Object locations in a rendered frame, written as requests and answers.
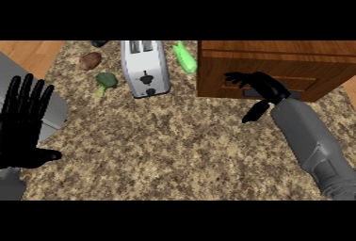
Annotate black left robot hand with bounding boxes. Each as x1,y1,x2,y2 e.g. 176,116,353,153
0,72,64,169

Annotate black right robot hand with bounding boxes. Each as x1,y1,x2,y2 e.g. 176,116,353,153
225,71,292,124

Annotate brown wooden drawer cabinet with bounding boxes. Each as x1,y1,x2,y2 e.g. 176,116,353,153
196,40,356,104

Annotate light green bottle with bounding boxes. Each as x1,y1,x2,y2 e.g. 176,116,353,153
171,40,199,75

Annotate green broccoli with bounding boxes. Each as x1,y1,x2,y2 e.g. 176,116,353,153
95,72,120,98

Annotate brown potato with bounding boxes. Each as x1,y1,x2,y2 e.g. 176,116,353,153
78,51,103,71

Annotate silver toaster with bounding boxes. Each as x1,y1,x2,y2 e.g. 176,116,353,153
120,40,171,100

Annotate dark drawer handle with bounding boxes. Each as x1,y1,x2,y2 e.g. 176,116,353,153
242,88,264,98

